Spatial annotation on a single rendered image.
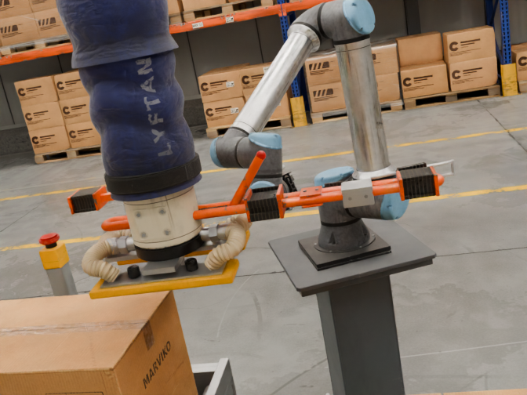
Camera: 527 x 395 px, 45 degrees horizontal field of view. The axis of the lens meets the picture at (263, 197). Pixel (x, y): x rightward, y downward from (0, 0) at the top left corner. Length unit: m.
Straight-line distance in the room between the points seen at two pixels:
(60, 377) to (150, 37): 0.80
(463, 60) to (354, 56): 6.64
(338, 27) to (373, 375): 1.29
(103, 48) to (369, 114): 1.00
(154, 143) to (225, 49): 8.70
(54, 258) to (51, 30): 7.36
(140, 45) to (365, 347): 1.50
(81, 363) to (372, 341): 1.22
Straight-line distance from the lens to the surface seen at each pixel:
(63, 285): 2.31
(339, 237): 2.28
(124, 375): 1.56
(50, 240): 2.26
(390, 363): 2.52
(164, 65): 1.41
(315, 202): 1.45
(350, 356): 2.45
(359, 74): 2.05
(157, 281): 1.47
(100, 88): 1.41
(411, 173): 1.46
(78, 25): 1.40
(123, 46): 1.37
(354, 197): 1.44
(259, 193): 1.51
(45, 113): 9.77
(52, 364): 1.61
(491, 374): 2.96
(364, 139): 2.10
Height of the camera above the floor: 1.66
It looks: 17 degrees down
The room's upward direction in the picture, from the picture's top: 11 degrees counter-clockwise
